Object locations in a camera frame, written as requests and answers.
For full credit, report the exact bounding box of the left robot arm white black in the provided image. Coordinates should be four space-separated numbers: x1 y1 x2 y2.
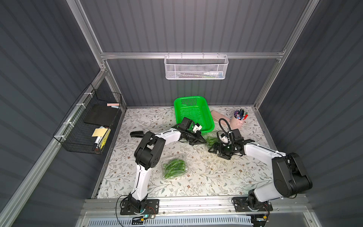
127 117 207 213

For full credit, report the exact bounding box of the pink pencil case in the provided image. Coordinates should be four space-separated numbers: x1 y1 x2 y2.
211 110 230 124

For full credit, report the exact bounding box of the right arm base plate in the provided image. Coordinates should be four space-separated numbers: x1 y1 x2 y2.
231 196 273 212

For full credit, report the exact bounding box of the black notebook in basket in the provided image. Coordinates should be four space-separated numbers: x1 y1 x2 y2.
84 105 118 127

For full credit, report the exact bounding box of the yellow sticky note pad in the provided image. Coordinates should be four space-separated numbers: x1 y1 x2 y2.
92 128 108 137

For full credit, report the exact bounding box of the clear pepper container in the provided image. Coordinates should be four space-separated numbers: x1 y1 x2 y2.
161 154 189 179
203 135 219 149

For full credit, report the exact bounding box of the white wire mesh basket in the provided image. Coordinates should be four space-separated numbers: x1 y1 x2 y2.
164 54 229 80

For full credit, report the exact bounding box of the pink pen cup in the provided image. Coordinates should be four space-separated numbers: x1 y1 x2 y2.
230 109 249 129

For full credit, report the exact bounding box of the yellow marker in basket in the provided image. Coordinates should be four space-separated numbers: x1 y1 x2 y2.
94 128 111 151

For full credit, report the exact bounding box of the pink eraser in basket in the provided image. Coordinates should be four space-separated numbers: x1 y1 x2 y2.
107 103 120 107

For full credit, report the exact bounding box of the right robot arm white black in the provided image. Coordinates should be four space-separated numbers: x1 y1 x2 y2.
208 130 313 211

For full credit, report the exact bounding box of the black wire wall basket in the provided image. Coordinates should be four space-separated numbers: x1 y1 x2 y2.
54 85 123 155

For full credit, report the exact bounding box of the black stapler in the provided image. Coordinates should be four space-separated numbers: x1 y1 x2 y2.
130 131 144 138

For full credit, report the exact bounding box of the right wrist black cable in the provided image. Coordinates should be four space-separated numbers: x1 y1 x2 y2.
217 118 232 144

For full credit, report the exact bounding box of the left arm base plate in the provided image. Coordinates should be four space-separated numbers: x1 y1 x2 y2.
119 198 160 215

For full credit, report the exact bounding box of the green plastic basket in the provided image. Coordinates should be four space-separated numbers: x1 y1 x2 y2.
174 96 215 133

